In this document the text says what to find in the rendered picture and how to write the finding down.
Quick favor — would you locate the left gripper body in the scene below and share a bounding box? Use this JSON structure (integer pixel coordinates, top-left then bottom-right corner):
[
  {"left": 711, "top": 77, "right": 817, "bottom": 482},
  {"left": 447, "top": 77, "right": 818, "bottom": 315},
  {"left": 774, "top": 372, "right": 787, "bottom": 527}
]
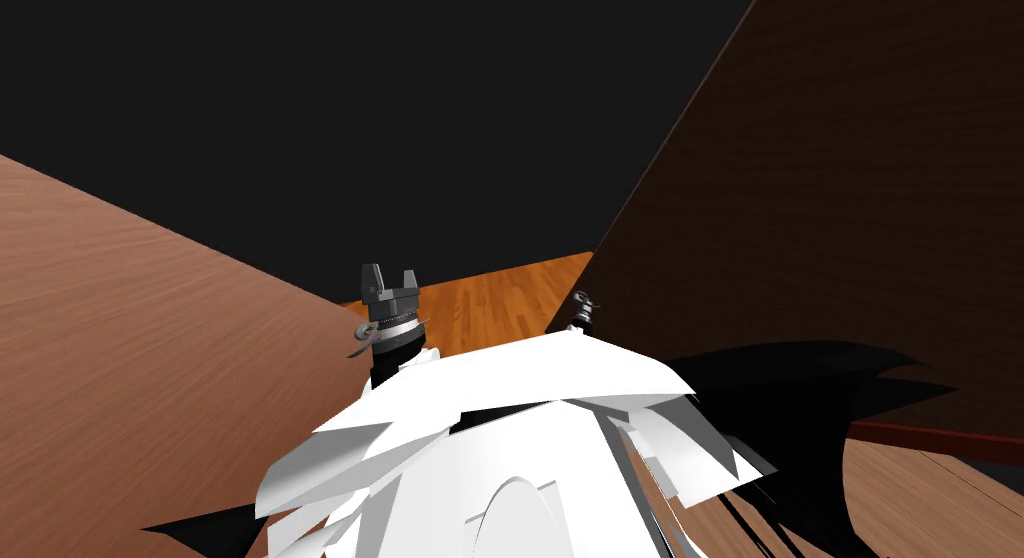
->
[{"left": 364, "top": 285, "right": 422, "bottom": 325}]

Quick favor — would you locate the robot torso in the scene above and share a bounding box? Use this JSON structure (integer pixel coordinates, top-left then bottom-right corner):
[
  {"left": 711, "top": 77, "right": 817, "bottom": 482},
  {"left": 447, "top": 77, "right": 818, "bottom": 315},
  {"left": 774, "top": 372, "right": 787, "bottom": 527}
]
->
[{"left": 255, "top": 290, "right": 779, "bottom": 558}]

